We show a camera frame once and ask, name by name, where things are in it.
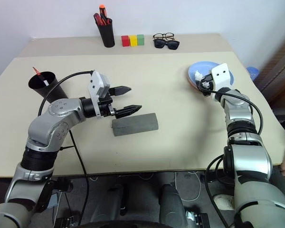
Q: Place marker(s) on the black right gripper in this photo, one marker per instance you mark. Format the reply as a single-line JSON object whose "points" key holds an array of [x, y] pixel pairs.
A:
{"points": [[209, 91]]}

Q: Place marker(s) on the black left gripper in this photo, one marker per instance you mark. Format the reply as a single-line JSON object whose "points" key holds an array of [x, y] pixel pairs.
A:
{"points": [[104, 105]]}

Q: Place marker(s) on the white tissue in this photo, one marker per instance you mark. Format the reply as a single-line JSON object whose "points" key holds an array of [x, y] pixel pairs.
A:
{"points": [[197, 75]]}

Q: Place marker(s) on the grey foam block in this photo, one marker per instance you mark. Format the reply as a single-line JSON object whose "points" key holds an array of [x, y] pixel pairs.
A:
{"points": [[135, 124]]}

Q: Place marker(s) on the red and black screwdriver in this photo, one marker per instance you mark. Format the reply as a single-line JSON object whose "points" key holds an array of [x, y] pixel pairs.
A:
{"points": [[36, 71]]}

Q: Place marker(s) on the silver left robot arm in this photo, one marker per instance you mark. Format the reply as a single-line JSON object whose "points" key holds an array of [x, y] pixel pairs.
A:
{"points": [[59, 114]]}

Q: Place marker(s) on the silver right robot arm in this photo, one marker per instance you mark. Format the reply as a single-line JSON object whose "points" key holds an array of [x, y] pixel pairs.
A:
{"points": [[249, 164]]}

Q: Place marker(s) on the round plastic plate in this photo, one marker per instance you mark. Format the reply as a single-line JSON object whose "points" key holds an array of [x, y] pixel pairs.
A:
{"points": [[202, 66]]}

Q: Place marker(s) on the black sunglasses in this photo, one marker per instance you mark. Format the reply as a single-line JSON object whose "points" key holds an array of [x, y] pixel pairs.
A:
{"points": [[173, 45]]}

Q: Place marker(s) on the blue round container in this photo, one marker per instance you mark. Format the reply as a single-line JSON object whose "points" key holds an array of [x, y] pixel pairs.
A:
{"points": [[253, 74]]}

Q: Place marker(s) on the red wooden block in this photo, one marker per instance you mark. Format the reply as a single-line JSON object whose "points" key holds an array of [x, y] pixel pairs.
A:
{"points": [[125, 41]]}

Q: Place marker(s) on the yellow wooden block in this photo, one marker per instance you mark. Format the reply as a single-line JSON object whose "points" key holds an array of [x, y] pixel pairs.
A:
{"points": [[133, 40]]}

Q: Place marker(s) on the tortoiseshell square glasses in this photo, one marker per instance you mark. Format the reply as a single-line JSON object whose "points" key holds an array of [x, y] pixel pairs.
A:
{"points": [[164, 35]]}

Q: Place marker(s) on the green wooden block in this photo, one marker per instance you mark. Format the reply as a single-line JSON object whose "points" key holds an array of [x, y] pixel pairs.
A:
{"points": [[140, 40]]}

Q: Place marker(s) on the black cylindrical pen holder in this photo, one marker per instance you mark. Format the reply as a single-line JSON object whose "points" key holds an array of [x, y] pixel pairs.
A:
{"points": [[106, 35]]}

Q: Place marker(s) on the black conical cup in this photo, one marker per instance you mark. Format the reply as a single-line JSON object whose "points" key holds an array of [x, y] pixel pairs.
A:
{"points": [[52, 91]]}

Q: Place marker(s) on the dark brown wooden cabinet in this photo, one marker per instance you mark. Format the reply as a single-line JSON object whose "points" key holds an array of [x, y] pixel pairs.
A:
{"points": [[282, 78]]}

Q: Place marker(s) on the black screwdriver with orange cap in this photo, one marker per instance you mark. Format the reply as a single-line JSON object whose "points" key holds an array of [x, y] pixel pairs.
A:
{"points": [[102, 12]]}

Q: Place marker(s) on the dark rounded leg cover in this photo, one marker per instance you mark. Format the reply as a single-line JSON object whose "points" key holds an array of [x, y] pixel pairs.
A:
{"points": [[172, 204], [109, 202]]}

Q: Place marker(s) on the white shoe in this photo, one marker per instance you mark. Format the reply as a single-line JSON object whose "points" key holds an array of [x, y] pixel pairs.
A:
{"points": [[223, 202]]}

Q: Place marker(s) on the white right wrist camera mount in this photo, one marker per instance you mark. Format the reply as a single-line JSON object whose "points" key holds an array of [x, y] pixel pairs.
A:
{"points": [[221, 76]]}

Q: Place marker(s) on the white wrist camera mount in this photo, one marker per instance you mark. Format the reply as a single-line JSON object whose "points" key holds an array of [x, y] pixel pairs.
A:
{"points": [[95, 82], [221, 76]]}

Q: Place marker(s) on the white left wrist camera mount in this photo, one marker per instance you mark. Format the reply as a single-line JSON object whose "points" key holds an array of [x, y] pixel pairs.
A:
{"points": [[95, 82]]}

